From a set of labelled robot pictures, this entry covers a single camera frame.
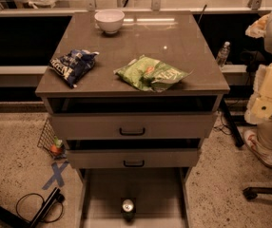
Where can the green soda can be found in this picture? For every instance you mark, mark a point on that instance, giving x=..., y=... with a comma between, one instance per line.
x=128, y=209

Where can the grey drawer cabinet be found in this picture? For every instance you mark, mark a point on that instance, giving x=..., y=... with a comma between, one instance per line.
x=170, y=36

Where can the top grey drawer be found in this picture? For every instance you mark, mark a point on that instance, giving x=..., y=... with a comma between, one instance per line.
x=131, y=126

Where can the grey drawer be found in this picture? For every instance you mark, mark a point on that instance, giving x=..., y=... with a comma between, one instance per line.
x=131, y=126
x=140, y=158

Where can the middle grey drawer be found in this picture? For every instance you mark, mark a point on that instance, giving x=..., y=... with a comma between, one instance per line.
x=140, y=158

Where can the bottom open drawer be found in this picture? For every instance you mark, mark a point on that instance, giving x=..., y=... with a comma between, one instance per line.
x=159, y=195

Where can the green chip bag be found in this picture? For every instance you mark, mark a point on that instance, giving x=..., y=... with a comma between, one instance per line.
x=148, y=74

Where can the blue chip bag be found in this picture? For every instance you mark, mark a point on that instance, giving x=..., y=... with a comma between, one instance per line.
x=73, y=66

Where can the white ceramic bowl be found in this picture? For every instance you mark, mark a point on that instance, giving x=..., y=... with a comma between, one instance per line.
x=109, y=20

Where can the clear plastic water bottle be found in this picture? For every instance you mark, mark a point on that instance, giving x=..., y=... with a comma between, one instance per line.
x=223, y=54

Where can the person in beige trousers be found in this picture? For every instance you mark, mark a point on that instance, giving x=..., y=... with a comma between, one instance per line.
x=269, y=79

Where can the white red sneaker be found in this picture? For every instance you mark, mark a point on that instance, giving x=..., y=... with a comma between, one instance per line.
x=263, y=154

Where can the black office chair base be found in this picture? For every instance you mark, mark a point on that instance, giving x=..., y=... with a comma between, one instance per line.
x=251, y=193

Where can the black stand leg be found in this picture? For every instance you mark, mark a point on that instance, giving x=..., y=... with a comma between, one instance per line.
x=17, y=222

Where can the wire mesh basket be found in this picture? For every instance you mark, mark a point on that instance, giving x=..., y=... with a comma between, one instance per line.
x=50, y=143

